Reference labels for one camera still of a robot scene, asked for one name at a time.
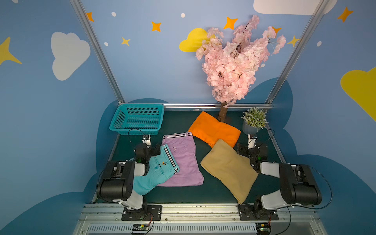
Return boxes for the teal pants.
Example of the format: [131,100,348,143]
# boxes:
[133,145,180,195]

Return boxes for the teal plastic basket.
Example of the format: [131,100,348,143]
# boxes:
[109,103,164,135]

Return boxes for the purple pants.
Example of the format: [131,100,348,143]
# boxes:
[159,132,204,187]

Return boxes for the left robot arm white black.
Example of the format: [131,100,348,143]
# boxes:
[97,143,161,221]

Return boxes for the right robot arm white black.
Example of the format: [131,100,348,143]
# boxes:
[237,144,322,220]

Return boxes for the folded khaki pants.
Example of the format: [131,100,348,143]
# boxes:
[200,140,259,204]

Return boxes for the folded orange pants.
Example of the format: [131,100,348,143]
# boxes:
[188,111,241,147]

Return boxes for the small potted green plant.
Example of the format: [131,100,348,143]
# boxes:
[242,107,268,135]

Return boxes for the right controller board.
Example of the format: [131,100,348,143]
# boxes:
[256,223,271,235]

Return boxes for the controller board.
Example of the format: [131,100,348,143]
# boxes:
[256,223,271,235]
[132,224,152,233]

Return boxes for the left controller board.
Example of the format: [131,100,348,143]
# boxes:
[132,224,152,233]

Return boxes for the pink cherry blossom tree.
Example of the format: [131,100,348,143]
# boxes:
[196,15,287,122]

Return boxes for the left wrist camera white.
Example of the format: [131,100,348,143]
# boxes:
[143,135,151,146]

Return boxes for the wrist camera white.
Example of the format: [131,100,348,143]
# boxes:
[143,135,151,146]
[247,134,257,149]

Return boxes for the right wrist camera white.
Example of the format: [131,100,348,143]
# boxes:
[247,134,257,149]

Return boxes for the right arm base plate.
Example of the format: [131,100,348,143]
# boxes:
[238,204,279,221]

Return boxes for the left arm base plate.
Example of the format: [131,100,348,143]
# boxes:
[121,205,162,221]

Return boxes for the aluminium front rail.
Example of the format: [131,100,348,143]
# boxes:
[73,203,327,235]

